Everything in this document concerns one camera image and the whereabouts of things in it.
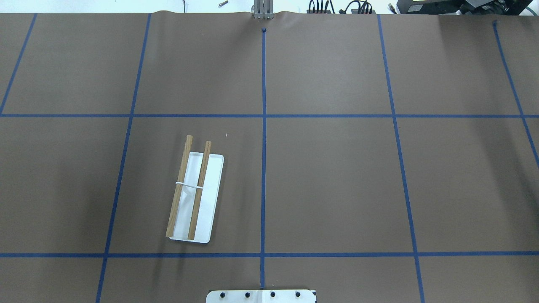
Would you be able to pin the white rack base tray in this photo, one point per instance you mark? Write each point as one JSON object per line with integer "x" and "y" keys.
{"x": 208, "y": 202}

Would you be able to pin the wooden rack rod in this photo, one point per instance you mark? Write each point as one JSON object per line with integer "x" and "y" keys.
{"x": 198, "y": 194}
{"x": 178, "y": 187}

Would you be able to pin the black equipment box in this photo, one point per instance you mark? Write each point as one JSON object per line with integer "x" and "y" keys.
{"x": 464, "y": 7}

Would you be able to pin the aluminium frame post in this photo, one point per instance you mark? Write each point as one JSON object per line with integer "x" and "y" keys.
{"x": 263, "y": 9}

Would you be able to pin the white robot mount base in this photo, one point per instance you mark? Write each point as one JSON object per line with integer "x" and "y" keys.
{"x": 262, "y": 296}

